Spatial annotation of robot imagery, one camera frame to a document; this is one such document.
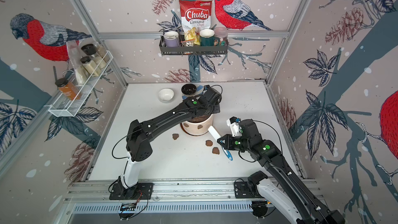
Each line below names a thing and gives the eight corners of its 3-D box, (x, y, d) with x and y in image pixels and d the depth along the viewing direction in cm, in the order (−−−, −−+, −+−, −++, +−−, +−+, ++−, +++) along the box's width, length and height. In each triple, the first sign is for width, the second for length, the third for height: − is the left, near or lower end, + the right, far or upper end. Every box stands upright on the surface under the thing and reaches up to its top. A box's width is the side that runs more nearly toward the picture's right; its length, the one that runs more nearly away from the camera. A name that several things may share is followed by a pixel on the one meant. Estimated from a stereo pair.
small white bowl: (157, 98, 113) (155, 93, 110) (165, 90, 118) (164, 86, 115) (168, 104, 109) (167, 100, 106) (177, 96, 114) (176, 92, 111)
